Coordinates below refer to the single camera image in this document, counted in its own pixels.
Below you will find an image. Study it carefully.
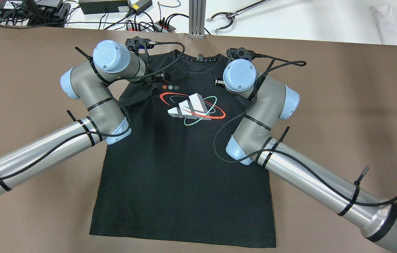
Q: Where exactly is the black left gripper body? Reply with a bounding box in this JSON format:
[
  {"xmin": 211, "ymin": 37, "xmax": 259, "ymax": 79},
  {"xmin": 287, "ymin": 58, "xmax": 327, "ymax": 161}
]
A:
[{"xmin": 151, "ymin": 71, "xmax": 166, "ymax": 83}]

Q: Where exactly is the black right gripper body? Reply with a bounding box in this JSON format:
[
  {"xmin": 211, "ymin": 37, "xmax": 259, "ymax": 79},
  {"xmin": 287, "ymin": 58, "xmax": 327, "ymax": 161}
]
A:
[{"xmin": 214, "ymin": 78, "xmax": 225, "ymax": 87}]

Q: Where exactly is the black t-shirt with logo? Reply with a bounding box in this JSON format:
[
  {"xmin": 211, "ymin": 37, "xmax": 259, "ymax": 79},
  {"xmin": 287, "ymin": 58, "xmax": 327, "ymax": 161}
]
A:
[{"xmin": 89, "ymin": 50, "xmax": 276, "ymax": 248}]

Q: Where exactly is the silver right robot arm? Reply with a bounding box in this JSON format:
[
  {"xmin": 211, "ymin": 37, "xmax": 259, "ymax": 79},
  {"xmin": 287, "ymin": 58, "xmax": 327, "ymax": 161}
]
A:
[{"xmin": 223, "ymin": 59, "xmax": 397, "ymax": 253}]

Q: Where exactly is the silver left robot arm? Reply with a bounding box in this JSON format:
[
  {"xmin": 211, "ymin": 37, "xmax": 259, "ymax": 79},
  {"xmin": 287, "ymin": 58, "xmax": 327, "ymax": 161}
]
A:
[{"xmin": 0, "ymin": 40, "xmax": 153, "ymax": 195}]

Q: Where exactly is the reacher grabber tool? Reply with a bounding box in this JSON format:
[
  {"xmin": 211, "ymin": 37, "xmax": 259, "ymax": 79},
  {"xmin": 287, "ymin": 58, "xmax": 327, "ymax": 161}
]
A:
[{"xmin": 205, "ymin": 0, "xmax": 268, "ymax": 33}]

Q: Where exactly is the black power adapter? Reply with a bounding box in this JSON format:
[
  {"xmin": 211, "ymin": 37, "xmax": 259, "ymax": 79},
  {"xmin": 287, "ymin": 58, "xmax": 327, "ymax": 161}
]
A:
[{"xmin": 79, "ymin": 0, "xmax": 153, "ymax": 15}]

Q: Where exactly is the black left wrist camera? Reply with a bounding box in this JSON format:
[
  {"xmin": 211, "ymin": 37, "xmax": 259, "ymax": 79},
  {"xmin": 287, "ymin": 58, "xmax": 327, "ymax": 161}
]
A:
[{"xmin": 125, "ymin": 36, "xmax": 156, "ymax": 54}]

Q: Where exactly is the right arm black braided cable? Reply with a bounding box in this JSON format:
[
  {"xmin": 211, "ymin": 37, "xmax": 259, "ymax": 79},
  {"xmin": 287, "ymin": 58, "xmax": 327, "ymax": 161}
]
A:
[{"xmin": 213, "ymin": 53, "xmax": 397, "ymax": 207}]

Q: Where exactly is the aluminium frame post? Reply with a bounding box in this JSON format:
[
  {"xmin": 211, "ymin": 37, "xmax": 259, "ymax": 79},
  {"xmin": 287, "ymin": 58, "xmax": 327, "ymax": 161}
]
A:
[{"xmin": 188, "ymin": 0, "xmax": 206, "ymax": 40}]

